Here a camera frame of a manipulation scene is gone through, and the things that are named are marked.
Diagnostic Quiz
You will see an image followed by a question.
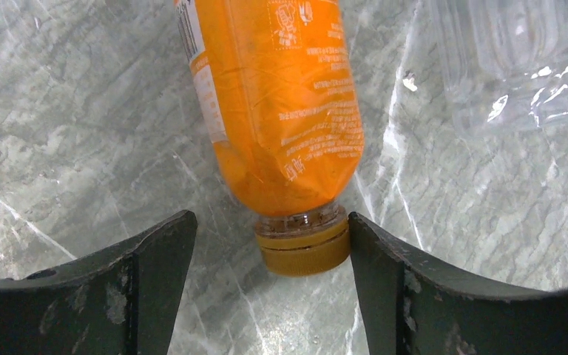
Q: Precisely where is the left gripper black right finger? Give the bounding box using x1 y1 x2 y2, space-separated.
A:
348 212 568 354

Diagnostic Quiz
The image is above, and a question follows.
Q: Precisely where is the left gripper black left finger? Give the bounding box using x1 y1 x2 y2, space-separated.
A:
0 210 197 354

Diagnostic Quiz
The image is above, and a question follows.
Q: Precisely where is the blue label water bottle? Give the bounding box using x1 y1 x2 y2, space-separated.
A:
428 1 568 137

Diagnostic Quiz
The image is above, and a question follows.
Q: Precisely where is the orange juice bottle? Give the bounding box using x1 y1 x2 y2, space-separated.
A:
175 0 365 277

